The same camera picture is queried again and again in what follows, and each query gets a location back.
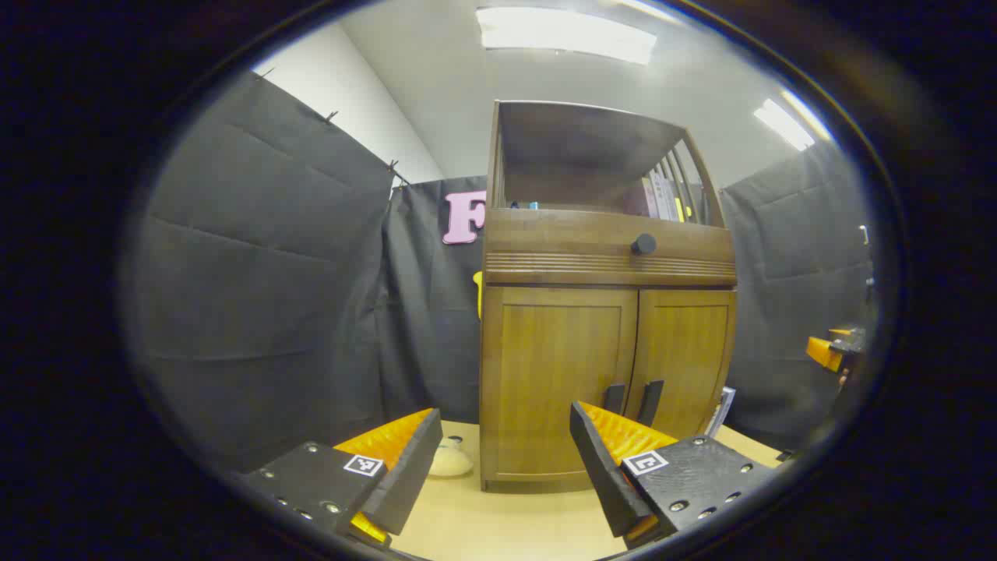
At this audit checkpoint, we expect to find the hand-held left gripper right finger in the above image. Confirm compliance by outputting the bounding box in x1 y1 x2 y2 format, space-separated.
569 400 782 550

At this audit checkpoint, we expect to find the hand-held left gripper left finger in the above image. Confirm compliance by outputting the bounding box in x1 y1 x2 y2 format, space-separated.
241 408 443 550

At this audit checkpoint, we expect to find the wooden shoe cabinet door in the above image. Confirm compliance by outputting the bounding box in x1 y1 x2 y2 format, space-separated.
627 290 737 441
483 287 639 480

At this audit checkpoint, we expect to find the wooden double-door shoe cabinet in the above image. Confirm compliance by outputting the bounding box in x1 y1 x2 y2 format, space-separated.
478 100 738 493

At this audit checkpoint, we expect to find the row of upright books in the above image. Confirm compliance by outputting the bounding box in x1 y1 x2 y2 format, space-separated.
623 173 706 224

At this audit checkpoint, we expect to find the small ceiling light panel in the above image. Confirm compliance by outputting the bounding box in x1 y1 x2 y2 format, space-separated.
753 99 815 151

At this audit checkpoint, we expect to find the black backdrop cloth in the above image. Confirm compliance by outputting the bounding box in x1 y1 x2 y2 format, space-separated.
125 70 877 472

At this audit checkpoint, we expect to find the large ceiling light panel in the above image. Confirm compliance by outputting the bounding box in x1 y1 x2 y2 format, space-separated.
477 6 657 65

